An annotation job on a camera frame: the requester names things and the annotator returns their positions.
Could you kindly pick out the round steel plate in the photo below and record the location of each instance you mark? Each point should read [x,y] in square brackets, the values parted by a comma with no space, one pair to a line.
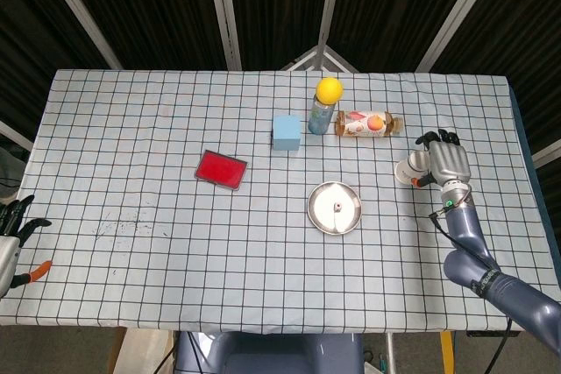
[324,216]

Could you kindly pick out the white metal frame post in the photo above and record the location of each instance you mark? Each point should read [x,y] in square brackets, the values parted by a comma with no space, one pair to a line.
[328,6]
[224,10]
[76,8]
[460,10]
[15,134]
[548,153]

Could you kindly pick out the white paper cup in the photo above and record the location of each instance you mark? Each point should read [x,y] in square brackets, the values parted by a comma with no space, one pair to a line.
[409,168]

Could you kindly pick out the checked light blue tablecloth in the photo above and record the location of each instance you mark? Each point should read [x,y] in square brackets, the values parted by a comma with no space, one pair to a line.
[131,150]

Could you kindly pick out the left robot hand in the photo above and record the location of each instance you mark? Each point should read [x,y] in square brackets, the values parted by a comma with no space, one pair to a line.
[8,256]

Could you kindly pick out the light blue foam cube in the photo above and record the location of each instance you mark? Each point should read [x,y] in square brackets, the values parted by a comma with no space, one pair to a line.
[286,133]

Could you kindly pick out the yellow strip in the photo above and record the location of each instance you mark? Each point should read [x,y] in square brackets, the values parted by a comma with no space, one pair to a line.
[446,347]

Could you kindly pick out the yellow ball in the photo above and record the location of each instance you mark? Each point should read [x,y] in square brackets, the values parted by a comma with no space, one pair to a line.
[329,90]

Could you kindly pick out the red ink pad case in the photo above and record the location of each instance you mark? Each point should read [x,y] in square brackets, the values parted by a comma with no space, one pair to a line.
[220,170]

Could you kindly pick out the beige cardboard sheet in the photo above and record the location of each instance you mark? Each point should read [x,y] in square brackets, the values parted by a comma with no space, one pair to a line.
[142,352]

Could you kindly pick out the peach tea bottle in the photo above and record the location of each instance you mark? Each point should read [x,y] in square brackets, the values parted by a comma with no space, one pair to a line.
[366,124]

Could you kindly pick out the thin metal rod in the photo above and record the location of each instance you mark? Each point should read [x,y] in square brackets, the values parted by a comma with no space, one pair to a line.
[391,354]

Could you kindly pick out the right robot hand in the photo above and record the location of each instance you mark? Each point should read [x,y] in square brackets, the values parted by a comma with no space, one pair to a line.
[449,161]

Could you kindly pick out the white die with red pip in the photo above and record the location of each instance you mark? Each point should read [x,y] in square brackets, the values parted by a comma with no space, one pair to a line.
[337,206]

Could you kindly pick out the dark blue robot torso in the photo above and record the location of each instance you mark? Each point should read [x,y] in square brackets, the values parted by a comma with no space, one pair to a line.
[271,354]

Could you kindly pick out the white triangular frame brace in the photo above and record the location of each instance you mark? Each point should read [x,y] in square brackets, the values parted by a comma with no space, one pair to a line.
[322,56]

